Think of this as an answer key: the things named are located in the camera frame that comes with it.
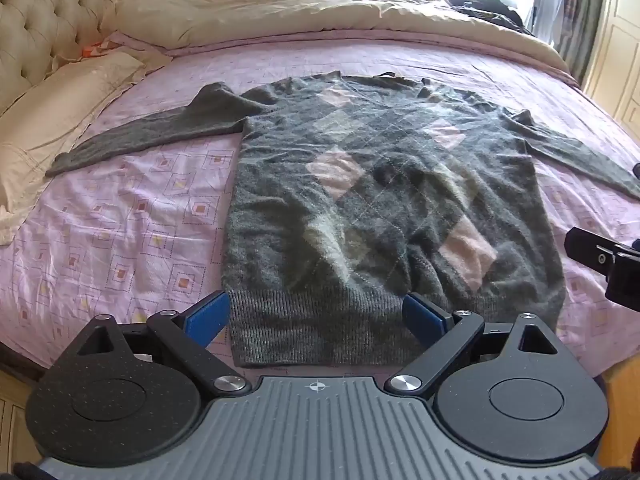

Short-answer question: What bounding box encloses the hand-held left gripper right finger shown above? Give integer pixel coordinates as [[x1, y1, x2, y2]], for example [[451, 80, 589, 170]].
[[384, 292, 562, 397]]

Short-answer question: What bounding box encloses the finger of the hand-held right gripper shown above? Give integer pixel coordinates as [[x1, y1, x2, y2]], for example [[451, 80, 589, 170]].
[[565, 227, 640, 306]]

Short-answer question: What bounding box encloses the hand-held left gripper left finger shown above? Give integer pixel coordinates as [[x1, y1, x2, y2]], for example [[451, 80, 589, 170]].
[[75, 290, 253, 397]]

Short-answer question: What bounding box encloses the grey argyle sweater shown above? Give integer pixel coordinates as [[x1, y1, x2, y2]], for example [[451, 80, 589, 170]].
[[45, 71, 640, 367]]

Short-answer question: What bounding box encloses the dark clothes pile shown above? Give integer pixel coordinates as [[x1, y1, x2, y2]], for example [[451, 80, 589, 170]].
[[445, 0, 537, 36]]

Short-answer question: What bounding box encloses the pink patterned bed sheet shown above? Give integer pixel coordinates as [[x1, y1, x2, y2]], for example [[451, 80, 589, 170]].
[[0, 30, 640, 386]]

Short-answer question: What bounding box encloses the cream panelled door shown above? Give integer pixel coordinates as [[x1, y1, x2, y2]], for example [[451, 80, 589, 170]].
[[582, 0, 640, 133]]

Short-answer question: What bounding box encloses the white hanging garment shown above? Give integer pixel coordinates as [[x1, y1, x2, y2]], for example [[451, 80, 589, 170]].
[[527, 0, 567, 47]]

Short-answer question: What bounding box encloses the grey-green curtain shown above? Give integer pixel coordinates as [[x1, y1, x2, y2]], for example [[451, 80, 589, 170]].
[[555, 0, 608, 86]]

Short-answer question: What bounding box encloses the cream pillow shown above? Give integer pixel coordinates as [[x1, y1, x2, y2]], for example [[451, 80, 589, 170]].
[[0, 52, 146, 246]]

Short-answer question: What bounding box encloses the orange patterned cloth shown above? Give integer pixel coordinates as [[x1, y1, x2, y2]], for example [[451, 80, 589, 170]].
[[80, 42, 118, 59]]

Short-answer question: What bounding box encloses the cream duvet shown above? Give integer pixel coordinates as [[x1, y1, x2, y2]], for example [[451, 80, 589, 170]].
[[102, 0, 573, 73]]

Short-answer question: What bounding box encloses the cream tufted headboard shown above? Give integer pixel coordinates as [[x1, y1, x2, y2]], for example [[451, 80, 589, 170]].
[[0, 0, 166, 116]]

